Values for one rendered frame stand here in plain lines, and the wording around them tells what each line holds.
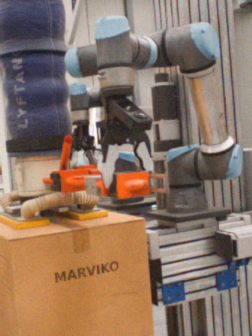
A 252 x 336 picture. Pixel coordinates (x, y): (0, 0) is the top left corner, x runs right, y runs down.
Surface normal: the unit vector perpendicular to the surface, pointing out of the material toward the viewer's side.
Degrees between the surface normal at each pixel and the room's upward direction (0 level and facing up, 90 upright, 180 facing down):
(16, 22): 94
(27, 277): 90
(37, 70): 108
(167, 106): 90
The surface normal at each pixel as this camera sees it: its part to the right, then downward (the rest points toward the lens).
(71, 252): 0.45, 0.01
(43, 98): 0.39, 0.29
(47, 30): 0.69, 0.17
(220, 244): -0.90, 0.10
